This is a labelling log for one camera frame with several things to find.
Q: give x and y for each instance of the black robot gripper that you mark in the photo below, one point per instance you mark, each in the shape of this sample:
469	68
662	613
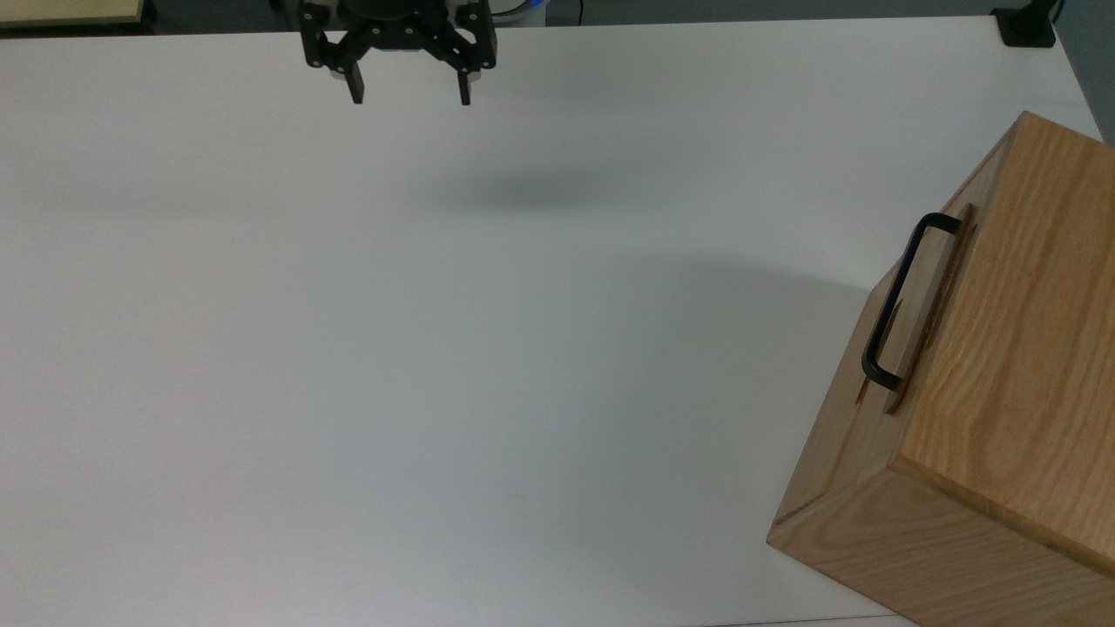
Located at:
401	26

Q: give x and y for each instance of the wooden sliding drawer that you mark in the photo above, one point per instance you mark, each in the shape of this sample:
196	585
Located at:
928	305

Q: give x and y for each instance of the white and blue robot base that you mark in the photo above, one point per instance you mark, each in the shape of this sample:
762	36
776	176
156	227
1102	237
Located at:
521	9

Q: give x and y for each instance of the black clamp mount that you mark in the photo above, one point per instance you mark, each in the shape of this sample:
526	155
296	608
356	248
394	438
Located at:
1026	24

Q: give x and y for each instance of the yellowish flat board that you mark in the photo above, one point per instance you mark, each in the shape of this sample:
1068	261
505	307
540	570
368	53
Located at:
70	10

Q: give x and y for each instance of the wooden drawer cabinet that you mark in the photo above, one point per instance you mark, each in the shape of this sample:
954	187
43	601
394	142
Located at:
1028	348

